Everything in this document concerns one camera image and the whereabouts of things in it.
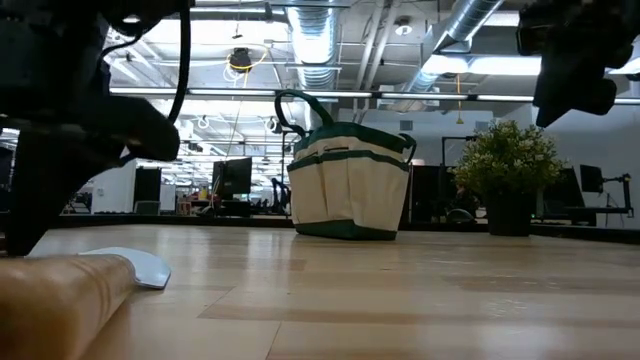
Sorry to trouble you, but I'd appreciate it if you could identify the black background monitor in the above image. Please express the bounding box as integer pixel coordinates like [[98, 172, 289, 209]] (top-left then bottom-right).
[[211, 156, 254, 197]]

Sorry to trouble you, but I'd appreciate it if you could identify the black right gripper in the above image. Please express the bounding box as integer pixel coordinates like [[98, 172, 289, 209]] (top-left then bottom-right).
[[516, 0, 640, 129]]

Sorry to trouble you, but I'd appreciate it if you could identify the black metal stand frame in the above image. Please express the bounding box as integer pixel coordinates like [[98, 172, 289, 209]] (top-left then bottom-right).
[[439, 134, 479, 224]]

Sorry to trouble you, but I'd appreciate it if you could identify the cream green gardening bag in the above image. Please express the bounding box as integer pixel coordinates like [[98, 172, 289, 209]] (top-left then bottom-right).
[[273, 89, 418, 242]]

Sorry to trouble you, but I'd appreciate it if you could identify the white flowering plant black pot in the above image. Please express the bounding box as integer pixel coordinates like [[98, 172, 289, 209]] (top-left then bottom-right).
[[448, 118, 569, 238]]

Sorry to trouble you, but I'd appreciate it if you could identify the narrow trowel wooden handle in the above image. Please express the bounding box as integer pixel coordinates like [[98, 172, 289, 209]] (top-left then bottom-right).
[[0, 246, 173, 360]]

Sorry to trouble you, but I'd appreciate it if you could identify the yellow hanging cord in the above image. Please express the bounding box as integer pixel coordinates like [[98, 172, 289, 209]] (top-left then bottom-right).
[[455, 73, 464, 126]]

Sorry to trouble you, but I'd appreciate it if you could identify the black background cabinet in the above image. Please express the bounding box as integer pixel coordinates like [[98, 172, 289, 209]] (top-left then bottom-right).
[[132, 166, 163, 215]]

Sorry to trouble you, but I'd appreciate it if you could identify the black monitor on arm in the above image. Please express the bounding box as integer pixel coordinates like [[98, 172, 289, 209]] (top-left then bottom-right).
[[579, 163, 635, 219]]

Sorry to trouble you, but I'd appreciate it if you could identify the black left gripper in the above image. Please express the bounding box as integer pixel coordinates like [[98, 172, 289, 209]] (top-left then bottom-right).
[[0, 0, 181, 257]]

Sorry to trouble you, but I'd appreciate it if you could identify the black partition panel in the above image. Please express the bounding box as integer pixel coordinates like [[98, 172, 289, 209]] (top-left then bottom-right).
[[409, 164, 454, 224]]

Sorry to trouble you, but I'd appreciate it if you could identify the silver slanted ceiling duct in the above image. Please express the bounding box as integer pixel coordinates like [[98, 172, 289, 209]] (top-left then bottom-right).
[[399, 0, 506, 114]]

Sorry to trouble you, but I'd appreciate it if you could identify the long ceiling light strip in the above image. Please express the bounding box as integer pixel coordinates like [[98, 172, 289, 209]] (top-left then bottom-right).
[[109, 87, 640, 105]]

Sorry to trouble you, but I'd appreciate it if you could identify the black yellow ceiling cable reel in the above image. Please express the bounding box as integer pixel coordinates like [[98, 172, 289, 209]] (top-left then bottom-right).
[[228, 47, 254, 75]]

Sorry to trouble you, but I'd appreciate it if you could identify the silver round ceiling duct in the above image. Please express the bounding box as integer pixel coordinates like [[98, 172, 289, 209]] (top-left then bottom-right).
[[284, 0, 346, 91]]

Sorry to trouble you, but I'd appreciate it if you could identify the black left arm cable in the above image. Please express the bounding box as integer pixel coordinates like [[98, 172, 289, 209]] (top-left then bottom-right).
[[167, 0, 192, 125]]

